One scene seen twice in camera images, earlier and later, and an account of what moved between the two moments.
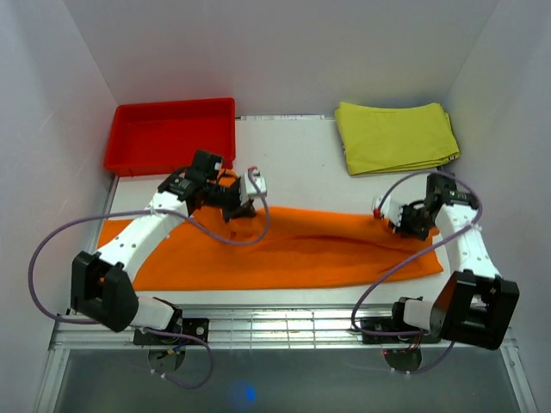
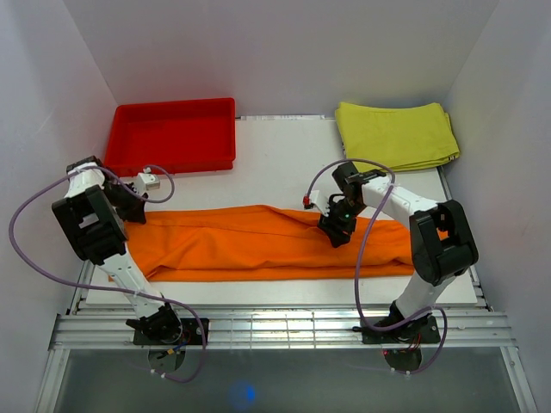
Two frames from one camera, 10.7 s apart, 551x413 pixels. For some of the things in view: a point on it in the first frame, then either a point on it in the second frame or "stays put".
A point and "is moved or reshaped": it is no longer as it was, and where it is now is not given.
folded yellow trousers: x=378 y=138 stays put
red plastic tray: x=162 y=138 stays put
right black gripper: x=403 y=228 -> x=334 y=230
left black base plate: x=183 y=331 stays put
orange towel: x=275 y=247 is moved or reshaped
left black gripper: x=241 y=212 -> x=135 y=212
